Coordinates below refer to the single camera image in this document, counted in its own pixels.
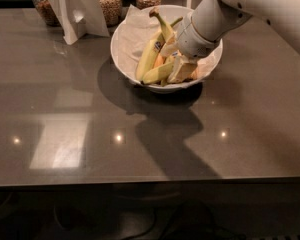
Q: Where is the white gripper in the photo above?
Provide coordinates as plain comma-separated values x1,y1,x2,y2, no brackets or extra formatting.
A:
160,12,220,84

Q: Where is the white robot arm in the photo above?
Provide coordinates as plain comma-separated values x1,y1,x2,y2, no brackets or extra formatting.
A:
161,0,300,64

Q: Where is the small orange banana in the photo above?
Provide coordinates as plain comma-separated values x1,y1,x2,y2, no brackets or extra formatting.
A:
154,54,165,68

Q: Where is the left yellow-green banana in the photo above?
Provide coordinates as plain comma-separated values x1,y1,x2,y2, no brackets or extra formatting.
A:
135,16,184,82

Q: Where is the long middle yellow banana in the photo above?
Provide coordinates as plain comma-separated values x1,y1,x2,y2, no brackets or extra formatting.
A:
149,7,174,41

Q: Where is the white ceramic bowl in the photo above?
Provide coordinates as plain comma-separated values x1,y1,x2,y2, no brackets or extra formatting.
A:
110,6,223,94

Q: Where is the white paper bowl liner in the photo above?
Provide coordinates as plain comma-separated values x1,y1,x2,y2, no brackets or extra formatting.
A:
111,5,223,85

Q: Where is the glass jar of nuts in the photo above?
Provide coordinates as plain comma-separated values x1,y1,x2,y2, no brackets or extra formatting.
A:
99,0,122,27

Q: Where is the left white sign stand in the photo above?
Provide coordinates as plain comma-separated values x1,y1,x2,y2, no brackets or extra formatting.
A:
48,0,109,45

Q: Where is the far left glass jar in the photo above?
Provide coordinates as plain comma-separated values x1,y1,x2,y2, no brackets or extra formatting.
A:
32,0,60,27

